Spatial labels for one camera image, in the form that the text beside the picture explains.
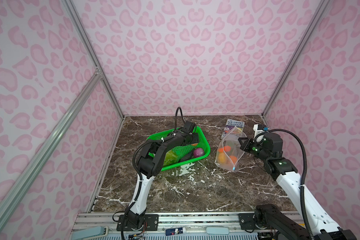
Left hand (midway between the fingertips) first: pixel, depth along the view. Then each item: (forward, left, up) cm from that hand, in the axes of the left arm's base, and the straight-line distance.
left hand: (196, 136), depth 102 cm
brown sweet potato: (-6, +2, 0) cm, 6 cm away
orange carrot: (-13, -17, +5) cm, 22 cm away
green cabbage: (-18, +16, +5) cm, 25 cm away
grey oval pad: (-53, -6, 0) cm, 53 cm away
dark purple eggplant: (-15, +6, 0) cm, 16 cm away
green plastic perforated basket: (-7, +11, -4) cm, 14 cm away
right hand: (-16, -20, +21) cm, 33 cm away
